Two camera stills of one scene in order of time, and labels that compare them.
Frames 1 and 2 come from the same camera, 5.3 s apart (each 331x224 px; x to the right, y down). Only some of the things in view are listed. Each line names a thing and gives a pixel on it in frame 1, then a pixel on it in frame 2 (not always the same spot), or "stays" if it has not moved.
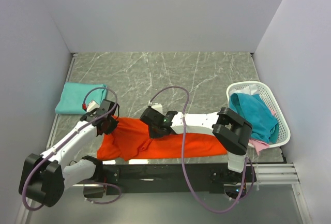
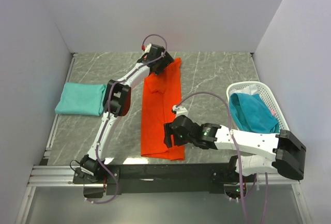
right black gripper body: [154, 133] to [178, 140]
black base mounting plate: [171, 179] stays
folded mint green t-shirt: [71, 101] stays
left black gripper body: [111, 125] to [163, 62]
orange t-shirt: [129, 138] to [162, 101]
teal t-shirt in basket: [251, 108] stays
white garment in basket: [251, 89] stays
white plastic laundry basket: [284, 133] stays
